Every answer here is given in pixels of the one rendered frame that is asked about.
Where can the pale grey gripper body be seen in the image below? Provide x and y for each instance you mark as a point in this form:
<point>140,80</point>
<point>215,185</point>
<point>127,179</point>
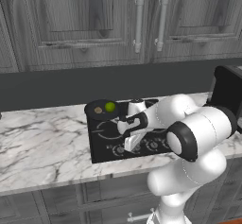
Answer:
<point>133,140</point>

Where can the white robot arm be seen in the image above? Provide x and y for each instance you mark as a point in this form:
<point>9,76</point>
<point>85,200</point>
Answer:
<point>195,130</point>

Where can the green lime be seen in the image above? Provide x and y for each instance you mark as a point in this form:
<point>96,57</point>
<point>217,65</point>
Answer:
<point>110,106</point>

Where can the black frying pan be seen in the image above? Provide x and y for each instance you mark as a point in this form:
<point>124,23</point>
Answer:
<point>101,114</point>

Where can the beige garlic bulb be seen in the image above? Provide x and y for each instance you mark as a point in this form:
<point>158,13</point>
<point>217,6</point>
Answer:
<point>98,110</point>

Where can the black hob knob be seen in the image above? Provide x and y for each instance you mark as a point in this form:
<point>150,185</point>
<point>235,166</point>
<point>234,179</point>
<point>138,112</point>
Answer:
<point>120,149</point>
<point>165,143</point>
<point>153,144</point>

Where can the black hob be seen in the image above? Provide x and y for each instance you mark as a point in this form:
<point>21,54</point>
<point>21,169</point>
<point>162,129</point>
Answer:
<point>102,146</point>

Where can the grey drawer front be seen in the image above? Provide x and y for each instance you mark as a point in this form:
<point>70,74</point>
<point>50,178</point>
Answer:
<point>119,190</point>

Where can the grey oven-height base door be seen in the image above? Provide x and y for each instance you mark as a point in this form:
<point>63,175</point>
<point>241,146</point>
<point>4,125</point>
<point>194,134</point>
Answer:
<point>119,213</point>

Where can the grey base cupboard door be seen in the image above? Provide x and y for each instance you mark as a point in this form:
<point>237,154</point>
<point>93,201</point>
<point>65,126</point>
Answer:
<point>61,204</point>
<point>19,209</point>

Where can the grey base cupboard run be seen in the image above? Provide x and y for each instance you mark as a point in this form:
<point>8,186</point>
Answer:
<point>225,193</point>

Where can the black countertop appliance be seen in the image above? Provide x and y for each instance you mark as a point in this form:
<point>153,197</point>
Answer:
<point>227,89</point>

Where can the grey wood wall cupboard door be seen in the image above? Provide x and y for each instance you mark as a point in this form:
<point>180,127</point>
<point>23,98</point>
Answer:
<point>201,16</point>
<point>78,23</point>
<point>6,38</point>

